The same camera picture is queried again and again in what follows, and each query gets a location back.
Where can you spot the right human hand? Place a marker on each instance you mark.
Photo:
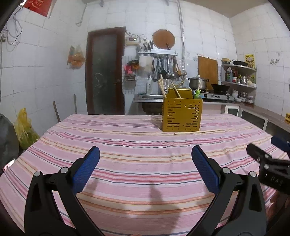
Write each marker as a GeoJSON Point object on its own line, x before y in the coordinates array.
{"type": "Point", "coordinates": [275, 197]}

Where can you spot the chopstick in holder right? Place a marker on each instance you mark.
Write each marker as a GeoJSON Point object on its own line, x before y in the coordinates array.
{"type": "Point", "coordinates": [175, 89]}

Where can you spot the steel cooking pot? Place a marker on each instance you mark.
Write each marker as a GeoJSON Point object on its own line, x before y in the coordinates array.
{"type": "Point", "coordinates": [194, 82]}

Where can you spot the red wall calendar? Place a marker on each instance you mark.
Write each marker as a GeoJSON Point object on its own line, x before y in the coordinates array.
{"type": "Point", "coordinates": [39, 6]}

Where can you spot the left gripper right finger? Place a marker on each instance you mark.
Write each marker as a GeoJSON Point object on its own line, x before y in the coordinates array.
{"type": "Point", "coordinates": [238, 205]}

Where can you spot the hanging snack bag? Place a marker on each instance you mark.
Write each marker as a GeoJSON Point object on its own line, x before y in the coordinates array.
{"type": "Point", "coordinates": [76, 57]}

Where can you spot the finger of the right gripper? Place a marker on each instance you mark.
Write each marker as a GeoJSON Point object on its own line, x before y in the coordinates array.
{"type": "Point", "coordinates": [257, 154]}
{"type": "Point", "coordinates": [281, 144]}

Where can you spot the yellow perforated utensil holder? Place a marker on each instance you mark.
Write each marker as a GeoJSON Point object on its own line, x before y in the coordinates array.
{"type": "Point", "coordinates": [181, 112]}

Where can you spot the dark glass door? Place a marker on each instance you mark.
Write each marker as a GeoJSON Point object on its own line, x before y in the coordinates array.
{"type": "Point", "coordinates": [104, 68]}

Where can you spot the wooden cutting board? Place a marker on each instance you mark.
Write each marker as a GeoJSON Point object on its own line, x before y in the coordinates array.
{"type": "Point", "coordinates": [208, 69]}

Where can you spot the hanging utensil rack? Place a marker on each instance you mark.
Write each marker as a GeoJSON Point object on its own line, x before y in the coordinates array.
{"type": "Point", "coordinates": [159, 63]}

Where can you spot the black wok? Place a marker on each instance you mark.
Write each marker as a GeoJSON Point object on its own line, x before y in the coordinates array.
{"type": "Point", "coordinates": [220, 89]}

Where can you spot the chopstick beside holder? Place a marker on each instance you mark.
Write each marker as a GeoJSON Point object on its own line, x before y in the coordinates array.
{"type": "Point", "coordinates": [197, 132]}

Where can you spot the gas stove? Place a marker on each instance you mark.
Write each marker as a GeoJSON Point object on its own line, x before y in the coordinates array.
{"type": "Point", "coordinates": [216, 97]}

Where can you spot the green frog handle utensil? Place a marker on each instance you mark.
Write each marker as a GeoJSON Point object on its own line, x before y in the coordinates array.
{"type": "Point", "coordinates": [197, 94]}

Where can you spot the corner wall shelf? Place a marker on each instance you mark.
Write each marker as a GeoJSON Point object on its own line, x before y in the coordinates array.
{"type": "Point", "coordinates": [240, 76]}

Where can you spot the chopstick in holder middle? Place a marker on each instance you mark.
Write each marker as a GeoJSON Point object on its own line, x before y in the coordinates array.
{"type": "Point", "coordinates": [161, 79]}

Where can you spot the steel kitchen sink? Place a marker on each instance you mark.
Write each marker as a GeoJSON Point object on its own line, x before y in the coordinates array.
{"type": "Point", "coordinates": [150, 97]}

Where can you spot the pink striped tablecloth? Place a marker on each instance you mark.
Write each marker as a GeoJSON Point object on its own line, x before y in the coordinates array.
{"type": "Point", "coordinates": [145, 181]}

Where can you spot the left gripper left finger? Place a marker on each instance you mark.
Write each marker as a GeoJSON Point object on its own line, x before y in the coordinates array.
{"type": "Point", "coordinates": [42, 216]}

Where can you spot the yellow wall poster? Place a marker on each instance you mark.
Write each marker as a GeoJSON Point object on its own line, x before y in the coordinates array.
{"type": "Point", "coordinates": [250, 59]}

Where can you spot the yellow plastic bag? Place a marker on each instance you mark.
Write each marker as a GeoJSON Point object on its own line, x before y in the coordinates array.
{"type": "Point", "coordinates": [26, 135]}

